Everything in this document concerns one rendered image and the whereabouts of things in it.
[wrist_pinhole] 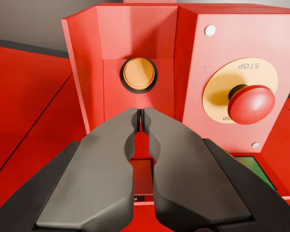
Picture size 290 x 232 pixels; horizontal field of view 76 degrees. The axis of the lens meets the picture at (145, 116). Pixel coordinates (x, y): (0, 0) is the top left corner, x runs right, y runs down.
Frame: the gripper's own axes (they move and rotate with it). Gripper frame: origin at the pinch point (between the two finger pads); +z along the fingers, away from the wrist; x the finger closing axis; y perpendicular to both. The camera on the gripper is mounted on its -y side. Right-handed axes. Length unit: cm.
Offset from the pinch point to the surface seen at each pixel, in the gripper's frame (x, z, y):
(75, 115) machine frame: -17.2, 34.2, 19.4
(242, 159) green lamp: 12.2, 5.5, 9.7
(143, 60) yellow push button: 0.6, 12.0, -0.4
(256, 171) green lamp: 13.0, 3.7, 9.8
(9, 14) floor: -55, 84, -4
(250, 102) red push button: 9.3, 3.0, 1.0
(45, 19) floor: -40, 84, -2
